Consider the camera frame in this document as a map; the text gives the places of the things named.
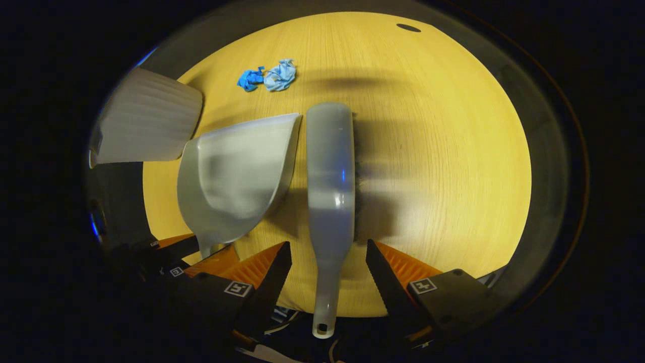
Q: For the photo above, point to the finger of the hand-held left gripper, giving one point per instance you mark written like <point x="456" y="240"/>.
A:
<point x="209" y="263"/>
<point x="174" y="247"/>

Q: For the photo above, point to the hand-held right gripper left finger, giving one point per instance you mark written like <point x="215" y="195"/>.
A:
<point x="269" y="287"/>

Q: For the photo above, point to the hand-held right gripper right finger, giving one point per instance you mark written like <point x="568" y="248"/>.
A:
<point x="388" y="282"/>

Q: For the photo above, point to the grey plastic dustpan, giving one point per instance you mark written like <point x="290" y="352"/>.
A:
<point x="232" y="176"/>

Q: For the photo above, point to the small grey broom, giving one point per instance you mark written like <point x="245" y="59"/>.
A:
<point x="330" y="201"/>

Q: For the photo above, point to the white ribbed garbage bin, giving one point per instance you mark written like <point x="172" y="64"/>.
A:
<point x="146" y="121"/>

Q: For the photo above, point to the light blue paper scrap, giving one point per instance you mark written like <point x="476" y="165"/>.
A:
<point x="280" y="75"/>

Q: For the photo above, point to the wooden desktop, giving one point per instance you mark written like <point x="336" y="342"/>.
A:
<point x="433" y="166"/>

